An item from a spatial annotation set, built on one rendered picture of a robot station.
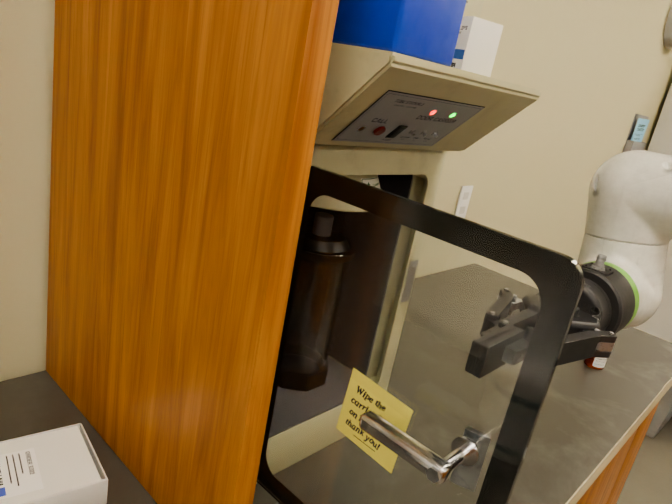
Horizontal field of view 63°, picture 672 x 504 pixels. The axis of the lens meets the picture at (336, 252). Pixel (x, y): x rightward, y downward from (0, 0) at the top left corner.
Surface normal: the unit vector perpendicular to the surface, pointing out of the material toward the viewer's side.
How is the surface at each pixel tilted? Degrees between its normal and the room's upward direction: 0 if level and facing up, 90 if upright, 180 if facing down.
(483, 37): 90
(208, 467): 90
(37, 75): 90
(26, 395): 0
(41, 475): 0
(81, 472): 0
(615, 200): 97
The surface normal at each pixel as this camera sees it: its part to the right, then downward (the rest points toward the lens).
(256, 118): -0.68, 0.11
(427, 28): 0.72, 0.34
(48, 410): 0.18, -0.93
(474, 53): 0.52, 0.36
